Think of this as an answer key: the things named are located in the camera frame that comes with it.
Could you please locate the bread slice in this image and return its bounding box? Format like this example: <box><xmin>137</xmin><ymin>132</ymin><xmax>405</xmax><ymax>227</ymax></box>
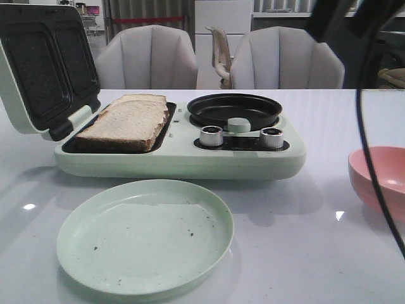
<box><xmin>110</xmin><ymin>94</ymin><xmax>166</xmax><ymax>106</ymax></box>
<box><xmin>75</xmin><ymin>100</ymin><xmax>169</xmax><ymax>151</ymax></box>

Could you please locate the mint green hinged lid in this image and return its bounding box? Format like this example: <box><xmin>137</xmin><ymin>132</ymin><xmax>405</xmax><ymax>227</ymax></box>
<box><xmin>1</xmin><ymin>3</ymin><xmax>101</xmax><ymax>141</ymax></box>

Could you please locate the pink bowl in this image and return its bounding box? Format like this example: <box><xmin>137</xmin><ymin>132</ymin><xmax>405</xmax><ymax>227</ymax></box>
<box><xmin>348</xmin><ymin>146</ymin><xmax>404</xmax><ymax>222</ymax></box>

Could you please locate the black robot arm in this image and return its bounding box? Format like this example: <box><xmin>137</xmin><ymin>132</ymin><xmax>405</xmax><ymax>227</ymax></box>
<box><xmin>305</xmin><ymin>0</ymin><xmax>404</xmax><ymax>42</ymax></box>

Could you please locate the mint green breakfast maker base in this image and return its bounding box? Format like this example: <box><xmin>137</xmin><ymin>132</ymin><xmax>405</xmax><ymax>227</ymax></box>
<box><xmin>54</xmin><ymin>101</ymin><xmax>306</xmax><ymax>181</ymax></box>

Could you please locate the left silver control knob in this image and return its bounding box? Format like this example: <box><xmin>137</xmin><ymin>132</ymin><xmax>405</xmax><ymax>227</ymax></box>
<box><xmin>199</xmin><ymin>125</ymin><xmax>223</xmax><ymax>147</ymax></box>

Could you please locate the silver control knob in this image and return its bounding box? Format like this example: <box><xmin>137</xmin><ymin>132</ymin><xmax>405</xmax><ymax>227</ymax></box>
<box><xmin>259</xmin><ymin>127</ymin><xmax>284</xmax><ymax>149</ymax></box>
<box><xmin>199</xmin><ymin>125</ymin><xmax>223</xmax><ymax>147</ymax></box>

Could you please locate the black round frying pan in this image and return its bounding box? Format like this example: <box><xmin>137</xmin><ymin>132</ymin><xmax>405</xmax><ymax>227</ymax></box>
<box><xmin>187</xmin><ymin>93</ymin><xmax>282</xmax><ymax>131</ymax></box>

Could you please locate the right silver control knob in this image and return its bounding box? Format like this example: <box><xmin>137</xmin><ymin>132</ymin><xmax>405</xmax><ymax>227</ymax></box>
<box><xmin>259</xmin><ymin>127</ymin><xmax>284</xmax><ymax>149</ymax></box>

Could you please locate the beige office chair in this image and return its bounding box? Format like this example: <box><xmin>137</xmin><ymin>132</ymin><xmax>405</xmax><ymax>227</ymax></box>
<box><xmin>206</xmin><ymin>27</ymin><xmax>233</xmax><ymax>89</ymax></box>

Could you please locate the mint green round plate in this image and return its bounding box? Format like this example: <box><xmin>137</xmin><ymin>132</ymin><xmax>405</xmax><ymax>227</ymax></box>
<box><xmin>56</xmin><ymin>179</ymin><xmax>234</xmax><ymax>298</ymax></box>

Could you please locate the left grey upholstered chair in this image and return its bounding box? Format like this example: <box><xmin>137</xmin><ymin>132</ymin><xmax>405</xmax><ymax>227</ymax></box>
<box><xmin>96</xmin><ymin>25</ymin><xmax>198</xmax><ymax>89</ymax></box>

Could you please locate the grey upholstered chair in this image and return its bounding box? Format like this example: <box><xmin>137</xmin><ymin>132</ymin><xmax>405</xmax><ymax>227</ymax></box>
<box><xmin>230</xmin><ymin>26</ymin><xmax>345</xmax><ymax>89</ymax></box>
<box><xmin>96</xmin><ymin>25</ymin><xmax>198</xmax><ymax>89</ymax></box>

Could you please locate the right grey upholstered chair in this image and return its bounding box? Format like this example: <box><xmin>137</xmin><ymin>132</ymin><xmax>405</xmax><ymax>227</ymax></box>
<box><xmin>230</xmin><ymin>26</ymin><xmax>345</xmax><ymax>89</ymax></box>

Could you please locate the red barrier tape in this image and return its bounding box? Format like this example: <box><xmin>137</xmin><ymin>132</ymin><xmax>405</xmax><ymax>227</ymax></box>
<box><xmin>111</xmin><ymin>16</ymin><xmax>185</xmax><ymax>24</ymax></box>

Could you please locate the white cabinet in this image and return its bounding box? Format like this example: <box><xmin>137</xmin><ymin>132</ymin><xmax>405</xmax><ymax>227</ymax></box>
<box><xmin>195</xmin><ymin>1</ymin><xmax>253</xmax><ymax>89</ymax></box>

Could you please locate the background desk with monitor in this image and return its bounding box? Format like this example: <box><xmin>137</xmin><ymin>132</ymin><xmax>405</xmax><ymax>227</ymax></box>
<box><xmin>75</xmin><ymin>1</ymin><xmax>104</xmax><ymax>36</ymax></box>

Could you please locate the dark counter with white top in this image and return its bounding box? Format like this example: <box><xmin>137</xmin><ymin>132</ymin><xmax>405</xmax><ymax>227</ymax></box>
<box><xmin>252</xmin><ymin>12</ymin><xmax>404</xmax><ymax>89</ymax></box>

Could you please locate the beige cushion at right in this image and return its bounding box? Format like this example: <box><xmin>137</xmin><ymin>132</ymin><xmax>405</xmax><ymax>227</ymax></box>
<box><xmin>378</xmin><ymin>68</ymin><xmax>405</xmax><ymax>89</ymax></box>

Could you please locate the black appliance at right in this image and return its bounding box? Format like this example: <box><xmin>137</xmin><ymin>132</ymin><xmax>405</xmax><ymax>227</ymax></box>
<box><xmin>368</xmin><ymin>31</ymin><xmax>404</xmax><ymax>89</ymax></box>

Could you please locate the black cable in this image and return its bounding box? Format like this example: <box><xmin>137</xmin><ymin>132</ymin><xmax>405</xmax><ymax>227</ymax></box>
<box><xmin>355</xmin><ymin>0</ymin><xmax>405</xmax><ymax>257</ymax></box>

